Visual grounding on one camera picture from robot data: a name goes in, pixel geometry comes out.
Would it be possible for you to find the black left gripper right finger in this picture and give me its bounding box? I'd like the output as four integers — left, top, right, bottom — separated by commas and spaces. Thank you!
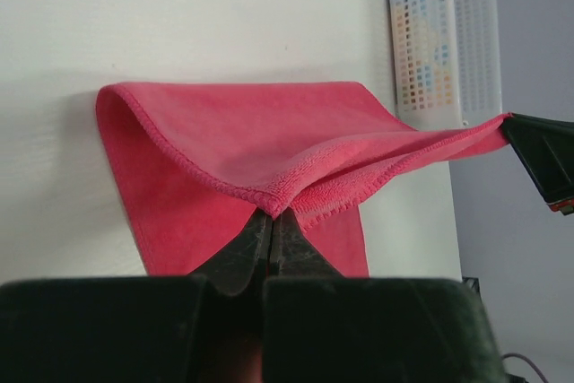
262, 211, 507, 382

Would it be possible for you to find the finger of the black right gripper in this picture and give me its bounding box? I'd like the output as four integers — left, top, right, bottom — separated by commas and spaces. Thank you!
501, 114, 573, 204

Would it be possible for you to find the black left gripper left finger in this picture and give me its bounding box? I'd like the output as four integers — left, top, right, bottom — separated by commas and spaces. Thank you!
1, 211, 272, 382

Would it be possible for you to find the pink microfiber towel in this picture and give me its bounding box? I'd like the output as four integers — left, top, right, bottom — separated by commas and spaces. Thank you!
95, 82, 507, 277

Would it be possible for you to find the white right plastic basket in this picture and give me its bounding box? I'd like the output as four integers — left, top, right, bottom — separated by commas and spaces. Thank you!
389, 0, 502, 130

